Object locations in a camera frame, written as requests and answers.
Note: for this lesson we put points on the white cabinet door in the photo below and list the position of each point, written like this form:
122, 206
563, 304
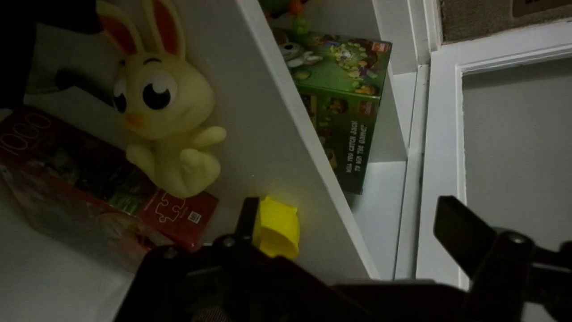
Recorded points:
443, 148

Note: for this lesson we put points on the small yellow bowl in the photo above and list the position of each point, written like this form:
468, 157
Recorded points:
277, 225

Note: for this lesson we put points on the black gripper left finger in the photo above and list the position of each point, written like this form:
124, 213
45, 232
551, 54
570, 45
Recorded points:
247, 220

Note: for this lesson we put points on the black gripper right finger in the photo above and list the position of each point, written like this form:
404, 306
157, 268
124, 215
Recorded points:
470, 238

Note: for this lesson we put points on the green printed toy box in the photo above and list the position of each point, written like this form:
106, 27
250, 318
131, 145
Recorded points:
340, 89

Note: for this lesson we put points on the white cabinet with shelves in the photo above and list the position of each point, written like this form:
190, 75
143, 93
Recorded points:
268, 136

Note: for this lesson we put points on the green leafy toy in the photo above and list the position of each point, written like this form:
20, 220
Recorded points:
283, 5

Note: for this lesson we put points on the yellow bunny plush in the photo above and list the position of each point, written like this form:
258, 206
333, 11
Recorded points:
163, 113

